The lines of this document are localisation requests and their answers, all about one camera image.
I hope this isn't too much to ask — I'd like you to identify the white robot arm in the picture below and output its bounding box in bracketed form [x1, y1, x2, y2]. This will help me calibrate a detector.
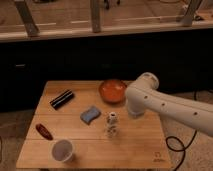
[125, 72, 213, 137]

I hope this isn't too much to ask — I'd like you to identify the orange bowl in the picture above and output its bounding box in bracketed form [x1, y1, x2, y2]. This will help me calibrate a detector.
[99, 79, 127, 103]

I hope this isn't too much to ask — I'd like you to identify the blue sponge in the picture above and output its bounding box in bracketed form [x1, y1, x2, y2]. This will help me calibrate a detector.
[80, 106, 101, 125]

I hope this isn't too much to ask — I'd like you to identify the black striped rectangular case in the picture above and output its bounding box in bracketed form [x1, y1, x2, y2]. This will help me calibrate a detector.
[50, 90, 74, 110]

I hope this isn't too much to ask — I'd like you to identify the wooden table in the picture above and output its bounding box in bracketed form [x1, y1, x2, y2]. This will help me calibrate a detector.
[16, 81, 171, 170]

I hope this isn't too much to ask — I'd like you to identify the clear plastic cup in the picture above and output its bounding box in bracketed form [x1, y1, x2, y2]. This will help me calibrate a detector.
[51, 140, 74, 163]

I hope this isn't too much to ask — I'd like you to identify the dark red oblong object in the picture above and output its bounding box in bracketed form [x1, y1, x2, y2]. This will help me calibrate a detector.
[36, 124, 53, 140]

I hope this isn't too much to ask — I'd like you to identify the middle metal frame post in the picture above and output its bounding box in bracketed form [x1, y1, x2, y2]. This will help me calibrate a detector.
[90, 0, 101, 33]

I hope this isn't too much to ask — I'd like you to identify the metal frame post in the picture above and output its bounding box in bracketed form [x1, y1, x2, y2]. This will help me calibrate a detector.
[14, 0, 39, 37]
[180, 0, 202, 27]
[90, 0, 101, 33]

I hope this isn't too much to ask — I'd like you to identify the left metal frame post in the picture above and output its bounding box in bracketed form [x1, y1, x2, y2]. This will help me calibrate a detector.
[14, 0, 39, 37]

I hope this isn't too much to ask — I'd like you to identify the black cable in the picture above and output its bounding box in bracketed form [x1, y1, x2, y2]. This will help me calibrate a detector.
[165, 129, 198, 171]

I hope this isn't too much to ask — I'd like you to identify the right metal frame post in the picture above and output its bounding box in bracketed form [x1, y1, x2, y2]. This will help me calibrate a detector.
[180, 0, 202, 27]

